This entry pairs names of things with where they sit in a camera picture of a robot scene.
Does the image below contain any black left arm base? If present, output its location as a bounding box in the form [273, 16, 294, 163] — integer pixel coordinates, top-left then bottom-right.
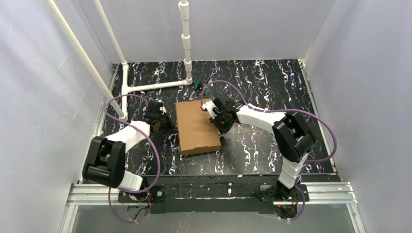
[118, 184, 166, 204]

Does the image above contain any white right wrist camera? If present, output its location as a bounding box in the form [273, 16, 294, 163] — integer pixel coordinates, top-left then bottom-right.
[201, 100, 220, 119]

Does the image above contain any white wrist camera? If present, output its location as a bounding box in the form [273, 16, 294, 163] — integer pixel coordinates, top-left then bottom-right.
[159, 106, 167, 115]
[201, 100, 220, 119]

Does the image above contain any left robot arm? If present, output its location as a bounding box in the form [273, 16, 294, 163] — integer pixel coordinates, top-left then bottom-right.
[82, 101, 174, 193]

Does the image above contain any aluminium rail frame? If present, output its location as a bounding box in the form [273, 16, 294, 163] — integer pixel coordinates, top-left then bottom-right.
[60, 59, 365, 233]

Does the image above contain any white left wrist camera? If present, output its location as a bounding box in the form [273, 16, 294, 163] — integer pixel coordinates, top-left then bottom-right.
[159, 106, 167, 115]

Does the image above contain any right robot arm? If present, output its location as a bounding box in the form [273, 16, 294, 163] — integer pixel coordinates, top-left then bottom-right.
[201, 95, 316, 190]

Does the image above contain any white pvc pipe frame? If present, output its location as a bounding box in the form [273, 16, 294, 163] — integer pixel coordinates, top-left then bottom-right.
[43, 0, 194, 120]

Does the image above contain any brown cardboard box sheet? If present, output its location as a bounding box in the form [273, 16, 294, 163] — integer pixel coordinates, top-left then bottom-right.
[175, 100, 222, 156]

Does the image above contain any green handled screwdriver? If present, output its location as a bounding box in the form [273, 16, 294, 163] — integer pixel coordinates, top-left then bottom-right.
[189, 77, 203, 100]

